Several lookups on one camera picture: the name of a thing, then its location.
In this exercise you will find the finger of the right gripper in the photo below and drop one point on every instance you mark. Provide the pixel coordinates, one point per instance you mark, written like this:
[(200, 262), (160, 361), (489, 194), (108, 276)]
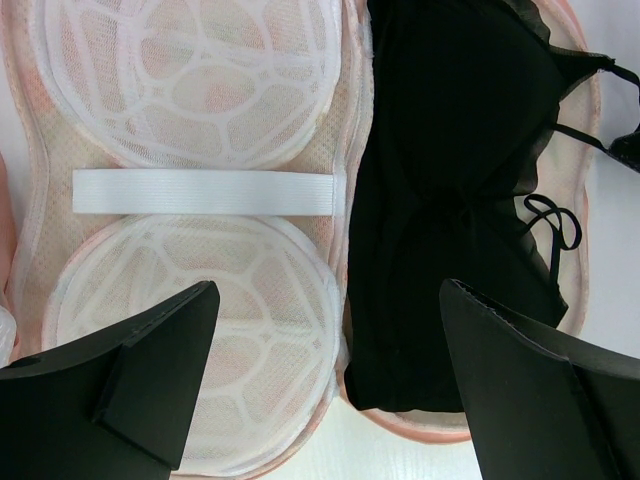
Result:
[(626, 150)]

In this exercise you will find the clear plastic dome insert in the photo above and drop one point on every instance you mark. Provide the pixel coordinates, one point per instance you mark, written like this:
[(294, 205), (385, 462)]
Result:
[(8, 336)]

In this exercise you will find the black bra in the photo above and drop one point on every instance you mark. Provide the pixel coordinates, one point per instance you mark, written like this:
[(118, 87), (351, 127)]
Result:
[(467, 95)]

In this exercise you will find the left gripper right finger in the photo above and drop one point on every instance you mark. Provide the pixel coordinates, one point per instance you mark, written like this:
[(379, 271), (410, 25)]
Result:
[(540, 404)]

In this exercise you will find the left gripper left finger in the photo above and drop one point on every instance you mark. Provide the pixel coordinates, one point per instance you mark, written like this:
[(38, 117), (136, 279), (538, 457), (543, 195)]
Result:
[(115, 404)]

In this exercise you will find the pink floral mesh laundry bag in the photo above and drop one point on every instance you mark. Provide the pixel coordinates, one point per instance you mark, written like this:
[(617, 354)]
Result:
[(171, 143)]

